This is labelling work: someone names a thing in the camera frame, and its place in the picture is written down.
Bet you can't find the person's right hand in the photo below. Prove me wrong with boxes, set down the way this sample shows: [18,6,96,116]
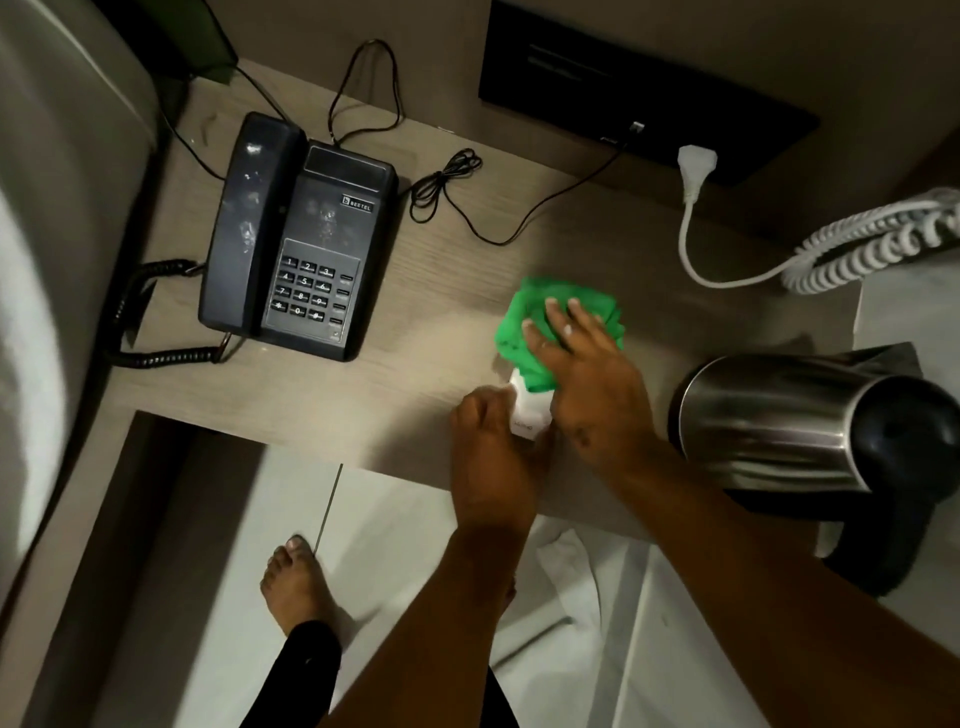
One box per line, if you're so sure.
[521,297,662,490]

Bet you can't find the person's left hand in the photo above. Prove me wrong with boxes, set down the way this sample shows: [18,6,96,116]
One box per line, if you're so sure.
[449,385,557,536]

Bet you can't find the small white box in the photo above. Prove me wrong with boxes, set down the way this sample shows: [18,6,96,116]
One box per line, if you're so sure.
[507,366,557,443]

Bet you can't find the green cleaning cloth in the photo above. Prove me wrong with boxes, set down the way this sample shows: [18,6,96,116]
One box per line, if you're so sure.
[494,277,627,394]

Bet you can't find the stainless steel electric kettle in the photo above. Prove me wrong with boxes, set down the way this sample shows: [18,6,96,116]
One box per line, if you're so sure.
[666,342,960,600]

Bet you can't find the black desk telephone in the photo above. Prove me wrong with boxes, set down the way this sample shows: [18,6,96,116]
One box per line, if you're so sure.
[197,111,401,364]

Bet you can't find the person's left forearm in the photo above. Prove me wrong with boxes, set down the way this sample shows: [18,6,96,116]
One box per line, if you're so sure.
[318,524,538,728]

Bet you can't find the person's right forearm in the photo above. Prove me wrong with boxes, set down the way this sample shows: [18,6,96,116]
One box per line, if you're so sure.
[599,442,960,728]

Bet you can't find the person's left foot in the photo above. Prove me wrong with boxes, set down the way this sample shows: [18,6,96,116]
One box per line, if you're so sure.
[259,533,340,640]

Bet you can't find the person's black trousers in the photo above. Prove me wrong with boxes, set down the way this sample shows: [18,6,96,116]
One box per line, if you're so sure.
[239,620,520,728]

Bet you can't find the white tissue paper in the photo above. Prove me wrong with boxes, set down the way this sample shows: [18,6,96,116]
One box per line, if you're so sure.
[535,527,604,628]

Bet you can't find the bed with white sheet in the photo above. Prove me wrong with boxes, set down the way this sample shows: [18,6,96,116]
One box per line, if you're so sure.
[0,0,163,605]

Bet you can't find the green padded headboard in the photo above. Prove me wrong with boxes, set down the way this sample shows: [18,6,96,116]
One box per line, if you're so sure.
[89,0,240,85]

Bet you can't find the bundled thin black cable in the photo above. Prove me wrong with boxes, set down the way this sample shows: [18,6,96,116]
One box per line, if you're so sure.
[407,122,646,248]

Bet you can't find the white coiled power cord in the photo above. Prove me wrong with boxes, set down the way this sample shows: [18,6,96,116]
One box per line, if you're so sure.
[676,144,960,297]

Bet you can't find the black wall panel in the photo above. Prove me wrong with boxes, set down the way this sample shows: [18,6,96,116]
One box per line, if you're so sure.
[478,0,821,190]

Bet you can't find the black coiled handset cord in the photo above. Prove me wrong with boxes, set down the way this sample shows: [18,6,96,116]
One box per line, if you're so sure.
[108,258,235,371]

